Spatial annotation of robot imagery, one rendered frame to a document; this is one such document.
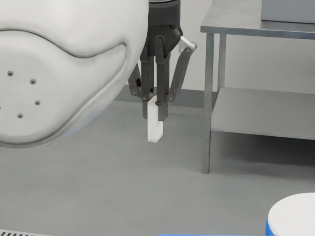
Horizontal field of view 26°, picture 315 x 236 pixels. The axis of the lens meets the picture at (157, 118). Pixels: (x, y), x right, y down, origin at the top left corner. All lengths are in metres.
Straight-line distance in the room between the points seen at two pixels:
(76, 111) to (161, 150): 3.86
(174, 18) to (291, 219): 0.86
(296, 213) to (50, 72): 1.43
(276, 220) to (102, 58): 1.36
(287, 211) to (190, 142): 2.63
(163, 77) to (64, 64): 0.68
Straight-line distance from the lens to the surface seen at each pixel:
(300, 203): 1.80
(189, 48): 1.01
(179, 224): 3.55
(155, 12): 0.99
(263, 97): 4.32
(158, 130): 1.10
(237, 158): 4.19
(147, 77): 1.05
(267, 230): 1.72
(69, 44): 0.37
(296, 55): 4.60
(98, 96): 0.40
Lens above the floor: 1.98
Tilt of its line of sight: 25 degrees down
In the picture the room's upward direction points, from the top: straight up
